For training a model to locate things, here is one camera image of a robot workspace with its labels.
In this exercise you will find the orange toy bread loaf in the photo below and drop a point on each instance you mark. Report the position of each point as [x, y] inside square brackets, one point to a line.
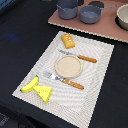
[68, 41]

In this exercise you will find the yellow toy cheese wedge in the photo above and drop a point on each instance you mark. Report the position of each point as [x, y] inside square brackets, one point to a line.
[44, 92]

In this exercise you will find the yellow toy banana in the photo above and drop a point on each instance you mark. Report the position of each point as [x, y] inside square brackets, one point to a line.
[29, 87]

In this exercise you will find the grey toy frying pan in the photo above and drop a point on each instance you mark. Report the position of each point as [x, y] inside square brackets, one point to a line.
[90, 14]

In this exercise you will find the beige toy plate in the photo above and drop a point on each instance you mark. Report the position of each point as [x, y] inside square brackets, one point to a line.
[68, 66]

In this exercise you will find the beige woven placemat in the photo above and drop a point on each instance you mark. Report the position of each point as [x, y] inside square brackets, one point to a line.
[68, 107]

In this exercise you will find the grey toy pot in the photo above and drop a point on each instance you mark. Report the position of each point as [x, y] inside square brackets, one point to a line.
[67, 9]

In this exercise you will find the pink toy stove board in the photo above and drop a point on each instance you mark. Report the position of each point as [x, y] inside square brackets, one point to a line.
[105, 27]

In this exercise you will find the black stove burner disc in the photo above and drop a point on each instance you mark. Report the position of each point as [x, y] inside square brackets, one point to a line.
[97, 3]

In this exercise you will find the beige toy bowl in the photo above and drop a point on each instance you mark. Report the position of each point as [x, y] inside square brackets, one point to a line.
[122, 14]

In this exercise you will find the toy knife orange handle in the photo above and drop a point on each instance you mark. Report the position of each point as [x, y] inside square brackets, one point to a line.
[79, 56]

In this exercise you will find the toy fork orange handle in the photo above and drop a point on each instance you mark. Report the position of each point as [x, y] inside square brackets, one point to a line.
[54, 77]

